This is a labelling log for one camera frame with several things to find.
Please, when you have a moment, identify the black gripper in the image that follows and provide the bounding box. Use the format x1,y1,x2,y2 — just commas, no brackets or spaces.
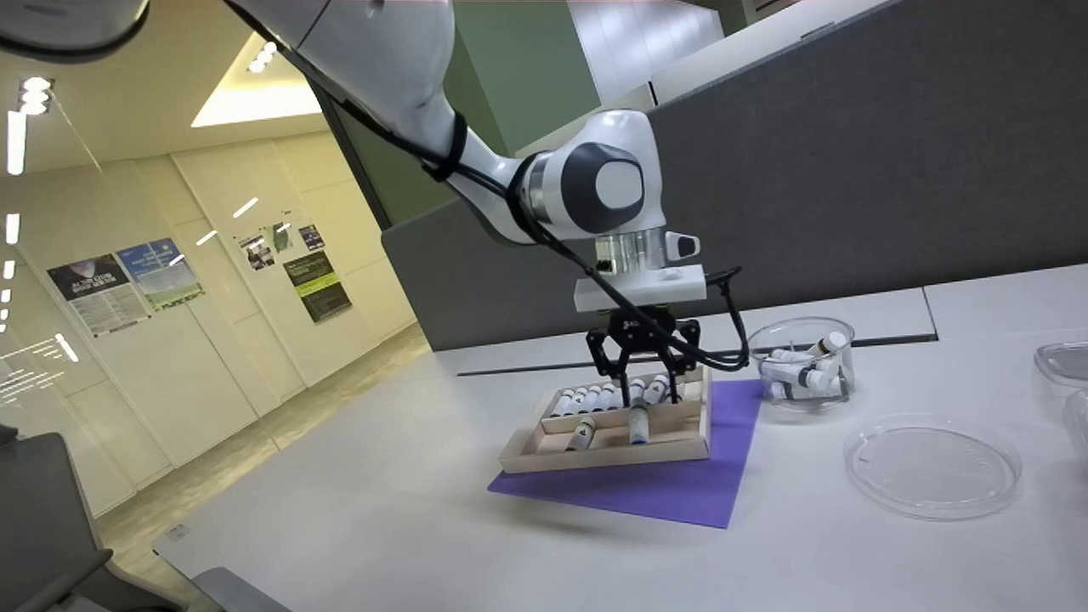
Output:
585,303,701,413

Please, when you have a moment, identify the wooden compartment tray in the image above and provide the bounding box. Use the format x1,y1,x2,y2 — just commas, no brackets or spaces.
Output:
500,359,713,475

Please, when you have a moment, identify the purple square mat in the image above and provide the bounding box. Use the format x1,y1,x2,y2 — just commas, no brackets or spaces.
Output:
485,377,765,534

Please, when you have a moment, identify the clear glass bowl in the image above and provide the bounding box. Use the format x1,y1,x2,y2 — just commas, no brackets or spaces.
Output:
740,313,860,420

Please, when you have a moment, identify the clear round dish lid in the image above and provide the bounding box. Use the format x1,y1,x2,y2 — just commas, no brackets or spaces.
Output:
842,420,1025,523

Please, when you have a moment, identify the dark gray partition panel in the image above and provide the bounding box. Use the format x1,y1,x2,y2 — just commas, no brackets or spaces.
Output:
382,0,1088,353

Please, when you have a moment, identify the white ledge behind partition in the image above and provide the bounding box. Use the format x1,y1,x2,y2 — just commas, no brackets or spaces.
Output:
563,0,897,150

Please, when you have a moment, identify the clear glass jar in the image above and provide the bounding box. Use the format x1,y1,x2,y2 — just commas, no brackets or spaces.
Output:
1030,341,1088,456

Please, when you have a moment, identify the bright ceiling light panel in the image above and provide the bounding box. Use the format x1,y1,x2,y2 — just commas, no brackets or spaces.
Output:
187,29,328,133

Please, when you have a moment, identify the black office chair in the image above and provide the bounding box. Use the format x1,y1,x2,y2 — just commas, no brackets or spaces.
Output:
0,420,184,612

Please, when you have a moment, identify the gray wrist camera block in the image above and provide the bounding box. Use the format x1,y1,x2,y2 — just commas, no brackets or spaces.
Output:
567,263,713,317

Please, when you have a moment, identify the black and green wall poster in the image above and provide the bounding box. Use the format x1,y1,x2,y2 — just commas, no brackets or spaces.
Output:
284,247,354,326

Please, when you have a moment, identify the blue and green wall poster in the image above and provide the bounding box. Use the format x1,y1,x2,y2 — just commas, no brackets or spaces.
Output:
115,235,208,317

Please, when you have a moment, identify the wall poster with dark photo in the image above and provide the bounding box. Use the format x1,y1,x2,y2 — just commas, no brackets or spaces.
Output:
46,250,149,341

